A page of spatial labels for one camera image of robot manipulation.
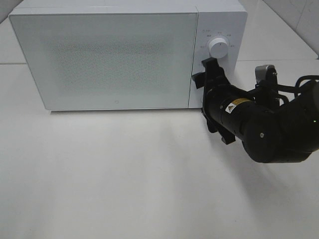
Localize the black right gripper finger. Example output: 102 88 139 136
201 58 230 86
192 72 206 89

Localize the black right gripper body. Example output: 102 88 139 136
201 83 249 144

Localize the white microwave oven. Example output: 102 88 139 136
8 0 248 111

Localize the white microwave door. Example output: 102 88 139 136
10 13 197 111

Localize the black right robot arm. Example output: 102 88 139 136
192 57 319 163

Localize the white upper microwave knob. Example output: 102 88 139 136
208 36 229 59

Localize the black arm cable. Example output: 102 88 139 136
274 74 319 100

